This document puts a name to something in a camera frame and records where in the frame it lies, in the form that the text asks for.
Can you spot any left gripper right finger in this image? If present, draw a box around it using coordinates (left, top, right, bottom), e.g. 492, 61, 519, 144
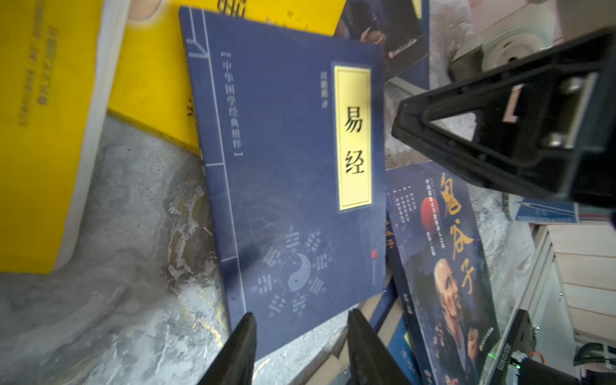
347, 309, 412, 385

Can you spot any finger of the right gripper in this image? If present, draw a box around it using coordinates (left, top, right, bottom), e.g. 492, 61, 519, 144
392, 27, 615, 202

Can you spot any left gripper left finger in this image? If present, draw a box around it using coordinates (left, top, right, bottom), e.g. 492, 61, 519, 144
197, 312, 258, 385

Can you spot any blue book bottom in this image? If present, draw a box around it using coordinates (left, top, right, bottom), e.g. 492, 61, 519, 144
308, 278, 422, 384

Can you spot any dark portrait book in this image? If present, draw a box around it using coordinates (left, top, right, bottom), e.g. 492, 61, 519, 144
334, 0, 429, 89
385, 161, 500, 384

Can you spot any blue book yellow label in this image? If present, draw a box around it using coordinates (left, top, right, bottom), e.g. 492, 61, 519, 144
179, 6, 386, 358

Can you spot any white tape roll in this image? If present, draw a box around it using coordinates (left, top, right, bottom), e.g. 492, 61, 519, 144
448, 1, 561, 81

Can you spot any yellow book right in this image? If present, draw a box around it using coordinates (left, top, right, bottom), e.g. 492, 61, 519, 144
108, 0, 345, 154

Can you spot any yellow book left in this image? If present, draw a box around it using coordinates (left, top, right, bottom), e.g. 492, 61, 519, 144
1, 1, 130, 274

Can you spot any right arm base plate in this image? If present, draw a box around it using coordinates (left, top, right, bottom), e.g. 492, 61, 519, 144
487, 309, 582, 384

